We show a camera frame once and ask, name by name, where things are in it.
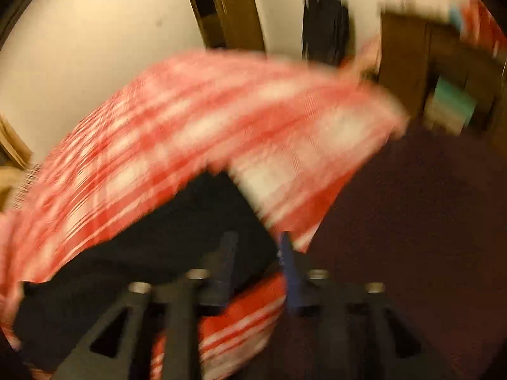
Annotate black pants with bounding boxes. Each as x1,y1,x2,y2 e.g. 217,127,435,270
14,172,277,372

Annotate red plaid bed sheet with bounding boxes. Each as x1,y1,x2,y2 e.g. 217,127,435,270
0,46,411,380

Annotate dark brown cabinet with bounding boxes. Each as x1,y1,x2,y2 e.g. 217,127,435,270
378,10,506,142

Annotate brown wooden door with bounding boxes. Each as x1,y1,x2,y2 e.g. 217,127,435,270
190,0,266,52

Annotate black bag by wall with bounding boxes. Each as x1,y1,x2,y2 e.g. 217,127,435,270
302,0,350,66

